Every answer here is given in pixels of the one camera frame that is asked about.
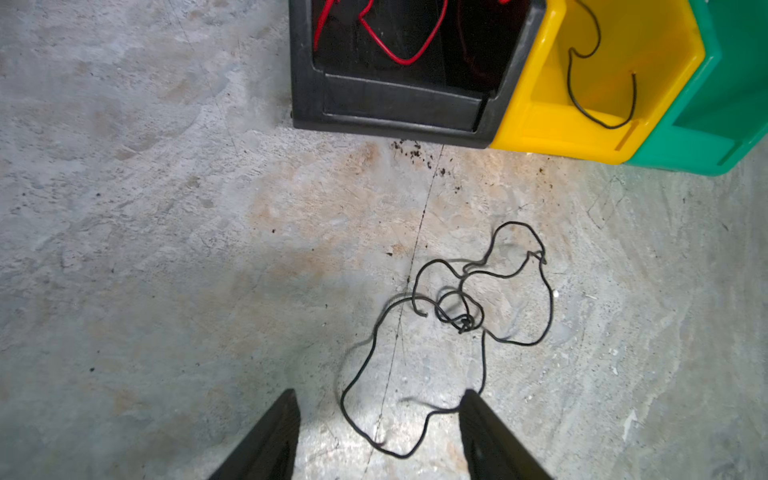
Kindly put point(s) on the green storage bin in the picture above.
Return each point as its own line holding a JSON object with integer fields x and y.
{"x": 721, "y": 114}

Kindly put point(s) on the black storage bin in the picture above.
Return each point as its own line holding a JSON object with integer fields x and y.
{"x": 434, "y": 71}

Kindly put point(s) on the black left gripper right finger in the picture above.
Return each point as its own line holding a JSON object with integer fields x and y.
{"x": 490, "y": 448}

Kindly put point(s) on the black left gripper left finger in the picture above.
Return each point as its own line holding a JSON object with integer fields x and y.
{"x": 268, "y": 450}

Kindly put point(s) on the yellow storage bin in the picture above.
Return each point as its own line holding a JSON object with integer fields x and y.
{"x": 599, "y": 78}

